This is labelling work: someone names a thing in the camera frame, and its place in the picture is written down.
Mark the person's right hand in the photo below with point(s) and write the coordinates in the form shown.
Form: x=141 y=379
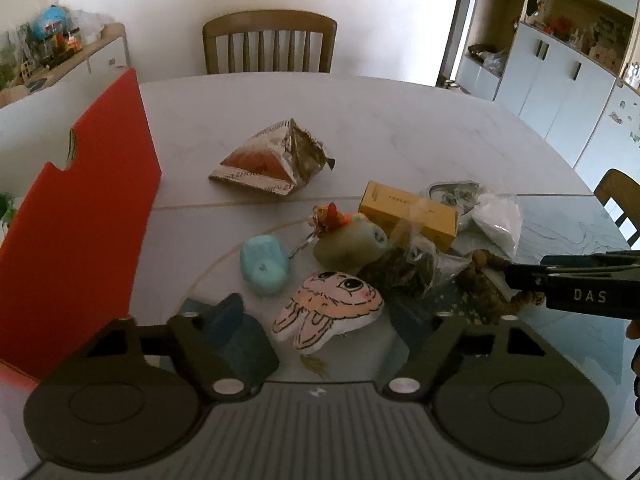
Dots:
x=635 y=332

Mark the white powder bag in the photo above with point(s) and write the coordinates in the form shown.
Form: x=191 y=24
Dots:
x=497 y=220

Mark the red cardboard box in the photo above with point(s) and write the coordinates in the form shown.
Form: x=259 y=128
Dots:
x=75 y=235

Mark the white wall cabinet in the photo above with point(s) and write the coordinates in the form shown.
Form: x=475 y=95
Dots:
x=560 y=75

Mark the clear bag of dried herbs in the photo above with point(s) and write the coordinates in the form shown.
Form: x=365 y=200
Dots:
x=410 y=265

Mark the yellow carton box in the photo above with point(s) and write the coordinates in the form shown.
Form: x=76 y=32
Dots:
x=405 y=207

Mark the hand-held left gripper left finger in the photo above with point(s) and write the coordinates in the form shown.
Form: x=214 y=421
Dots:
x=235 y=332

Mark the green soft toy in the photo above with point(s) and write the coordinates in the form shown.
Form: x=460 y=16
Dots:
x=350 y=245

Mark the green potted plant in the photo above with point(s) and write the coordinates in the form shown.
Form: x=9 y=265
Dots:
x=6 y=210

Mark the clear plastic bag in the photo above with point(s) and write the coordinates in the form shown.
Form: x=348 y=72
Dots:
x=455 y=197

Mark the white wooden sideboard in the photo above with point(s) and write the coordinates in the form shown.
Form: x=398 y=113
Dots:
x=100 y=60

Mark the pink bunny plush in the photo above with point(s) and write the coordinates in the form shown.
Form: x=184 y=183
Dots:
x=330 y=305

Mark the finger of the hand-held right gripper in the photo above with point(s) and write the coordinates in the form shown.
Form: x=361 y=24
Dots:
x=525 y=277
x=590 y=260

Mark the silver orange snack packet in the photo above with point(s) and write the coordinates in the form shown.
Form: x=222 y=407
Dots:
x=260 y=160

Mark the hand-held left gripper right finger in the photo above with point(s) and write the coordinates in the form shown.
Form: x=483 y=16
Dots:
x=415 y=325

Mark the wooden slat-back chair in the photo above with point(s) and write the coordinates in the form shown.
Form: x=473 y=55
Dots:
x=270 y=35
x=622 y=200

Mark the light blue soft toy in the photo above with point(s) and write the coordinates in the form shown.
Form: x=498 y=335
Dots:
x=262 y=265

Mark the white plastic bag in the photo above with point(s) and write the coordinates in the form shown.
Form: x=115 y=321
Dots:
x=87 y=25

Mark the brown plush toy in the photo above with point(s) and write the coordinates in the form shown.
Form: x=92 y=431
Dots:
x=482 y=285

